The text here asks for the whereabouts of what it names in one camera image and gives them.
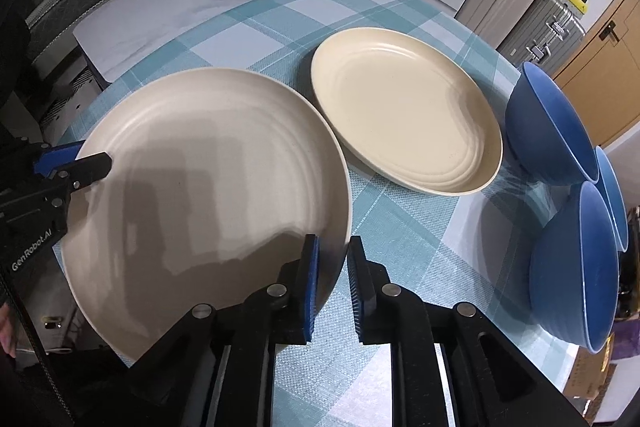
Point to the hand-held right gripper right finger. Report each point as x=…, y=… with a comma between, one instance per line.
x=357, y=297

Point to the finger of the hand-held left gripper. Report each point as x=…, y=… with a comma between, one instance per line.
x=57, y=159
x=95, y=164

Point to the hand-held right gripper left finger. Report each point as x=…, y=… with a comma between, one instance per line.
x=310, y=292

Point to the large cream plate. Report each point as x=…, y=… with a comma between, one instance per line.
x=200, y=167

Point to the blue bowl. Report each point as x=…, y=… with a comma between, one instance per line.
x=540, y=122
x=612, y=202
x=570, y=267

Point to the white storage crate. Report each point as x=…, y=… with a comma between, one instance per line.
x=70, y=104

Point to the teal checked tablecloth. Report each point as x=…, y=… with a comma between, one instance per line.
x=400, y=217

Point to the white marble table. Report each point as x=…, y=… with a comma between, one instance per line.
x=175, y=7

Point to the cardboard box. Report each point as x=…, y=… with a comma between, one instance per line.
x=590, y=382

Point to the purple bag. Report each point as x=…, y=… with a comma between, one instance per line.
x=625, y=337

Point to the silver suitcase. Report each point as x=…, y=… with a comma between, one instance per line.
x=545, y=27

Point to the wooden door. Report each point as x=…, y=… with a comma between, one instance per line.
x=605, y=72

